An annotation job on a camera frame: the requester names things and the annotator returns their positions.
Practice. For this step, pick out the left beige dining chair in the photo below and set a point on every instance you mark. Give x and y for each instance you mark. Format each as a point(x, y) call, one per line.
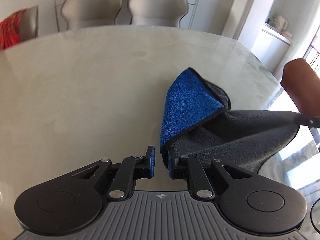
point(90, 13)

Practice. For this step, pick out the brown leather chair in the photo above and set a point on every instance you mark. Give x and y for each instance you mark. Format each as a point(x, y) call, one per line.
point(302, 85)

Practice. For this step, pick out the chair with red cloth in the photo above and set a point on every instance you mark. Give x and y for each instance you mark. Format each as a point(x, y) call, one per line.
point(21, 26)

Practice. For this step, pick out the white kettle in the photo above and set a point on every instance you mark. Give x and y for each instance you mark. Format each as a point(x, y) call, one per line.
point(278, 22)

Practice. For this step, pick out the beige dining chair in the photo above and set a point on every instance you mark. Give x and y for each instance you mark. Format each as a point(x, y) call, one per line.
point(166, 13)
point(90, 13)

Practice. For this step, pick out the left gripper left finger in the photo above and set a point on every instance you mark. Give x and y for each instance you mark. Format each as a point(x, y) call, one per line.
point(71, 202)

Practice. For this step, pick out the blue and grey towel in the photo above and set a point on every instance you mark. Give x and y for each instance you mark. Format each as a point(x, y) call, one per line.
point(198, 121)

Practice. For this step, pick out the right beige dining chair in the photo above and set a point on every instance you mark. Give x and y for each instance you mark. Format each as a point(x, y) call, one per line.
point(166, 13)

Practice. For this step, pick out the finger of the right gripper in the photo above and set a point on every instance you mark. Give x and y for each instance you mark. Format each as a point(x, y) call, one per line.
point(304, 120)

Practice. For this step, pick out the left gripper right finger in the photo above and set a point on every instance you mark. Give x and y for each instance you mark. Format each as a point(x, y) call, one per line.
point(250, 202)

